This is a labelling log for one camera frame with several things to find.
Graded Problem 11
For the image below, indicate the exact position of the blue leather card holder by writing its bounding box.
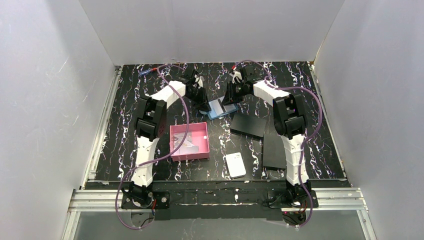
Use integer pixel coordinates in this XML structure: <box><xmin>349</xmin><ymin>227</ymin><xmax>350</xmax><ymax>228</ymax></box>
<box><xmin>206</xmin><ymin>96</ymin><xmax>238</xmax><ymax>120</ymax></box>

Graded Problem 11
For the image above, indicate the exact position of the pink plastic tray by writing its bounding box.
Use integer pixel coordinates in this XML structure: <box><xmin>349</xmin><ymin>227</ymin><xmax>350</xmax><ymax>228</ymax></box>
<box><xmin>170</xmin><ymin>122</ymin><xmax>210</xmax><ymax>162</ymax></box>

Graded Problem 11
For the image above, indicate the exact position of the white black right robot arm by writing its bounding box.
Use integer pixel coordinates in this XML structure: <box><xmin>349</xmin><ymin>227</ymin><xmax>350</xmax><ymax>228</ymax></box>
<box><xmin>223</xmin><ymin>66</ymin><xmax>314</xmax><ymax>208</ymax></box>

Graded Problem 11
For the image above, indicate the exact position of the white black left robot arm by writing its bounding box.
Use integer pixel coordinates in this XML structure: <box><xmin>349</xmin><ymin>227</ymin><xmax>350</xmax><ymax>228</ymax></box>
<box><xmin>122</xmin><ymin>68</ymin><xmax>211</xmax><ymax>209</ymax></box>

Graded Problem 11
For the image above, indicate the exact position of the loose VIP card in tray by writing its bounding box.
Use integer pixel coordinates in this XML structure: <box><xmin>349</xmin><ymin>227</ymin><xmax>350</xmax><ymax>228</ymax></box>
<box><xmin>172</xmin><ymin>132</ymin><xmax>193</xmax><ymax>147</ymax></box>

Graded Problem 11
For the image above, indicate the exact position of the dark grey perforated box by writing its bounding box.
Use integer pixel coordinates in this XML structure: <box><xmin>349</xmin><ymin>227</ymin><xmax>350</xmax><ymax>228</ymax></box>
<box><xmin>230</xmin><ymin>112</ymin><xmax>267</xmax><ymax>139</ymax></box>

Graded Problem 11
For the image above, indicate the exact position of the white small box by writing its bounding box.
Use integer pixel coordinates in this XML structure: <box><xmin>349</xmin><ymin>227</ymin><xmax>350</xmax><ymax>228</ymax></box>
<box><xmin>225</xmin><ymin>152</ymin><xmax>247</xmax><ymax>179</ymax></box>

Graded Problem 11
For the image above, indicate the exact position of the flat black rectangular box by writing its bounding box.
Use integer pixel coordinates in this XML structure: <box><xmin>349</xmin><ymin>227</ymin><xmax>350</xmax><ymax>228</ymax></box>
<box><xmin>262</xmin><ymin>133</ymin><xmax>287</xmax><ymax>170</ymax></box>

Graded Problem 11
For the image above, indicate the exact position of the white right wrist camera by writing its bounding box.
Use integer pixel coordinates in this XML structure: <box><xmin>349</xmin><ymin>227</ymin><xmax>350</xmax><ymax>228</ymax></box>
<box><xmin>229</xmin><ymin>68</ymin><xmax>243</xmax><ymax>84</ymax></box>

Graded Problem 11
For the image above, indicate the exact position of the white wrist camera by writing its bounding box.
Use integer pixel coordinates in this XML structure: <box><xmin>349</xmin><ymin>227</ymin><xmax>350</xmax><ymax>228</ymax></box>
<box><xmin>193</xmin><ymin>75</ymin><xmax>204</xmax><ymax>89</ymax></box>
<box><xmin>229</xmin><ymin>68</ymin><xmax>243</xmax><ymax>84</ymax></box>

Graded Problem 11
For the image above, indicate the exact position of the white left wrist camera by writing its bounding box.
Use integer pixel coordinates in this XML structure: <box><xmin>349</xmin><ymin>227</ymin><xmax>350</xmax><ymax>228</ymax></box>
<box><xmin>193</xmin><ymin>75</ymin><xmax>204</xmax><ymax>89</ymax></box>

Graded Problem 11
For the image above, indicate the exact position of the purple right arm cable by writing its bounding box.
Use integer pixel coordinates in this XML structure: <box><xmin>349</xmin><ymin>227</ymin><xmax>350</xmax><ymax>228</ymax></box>
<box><xmin>231</xmin><ymin>59</ymin><xmax>323</xmax><ymax>229</ymax></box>

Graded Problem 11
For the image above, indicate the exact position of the blue red handled screwdriver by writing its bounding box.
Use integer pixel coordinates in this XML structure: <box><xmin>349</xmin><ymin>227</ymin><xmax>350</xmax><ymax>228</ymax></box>
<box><xmin>138</xmin><ymin>67</ymin><xmax>161</xmax><ymax>78</ymax></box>

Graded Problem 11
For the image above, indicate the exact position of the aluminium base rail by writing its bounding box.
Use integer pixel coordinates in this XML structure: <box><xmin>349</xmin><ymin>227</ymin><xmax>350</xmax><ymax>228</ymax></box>
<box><xmin>62</xmin><ymin>187</ymin><xmax>377</xmax><ymax>240</ymax></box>

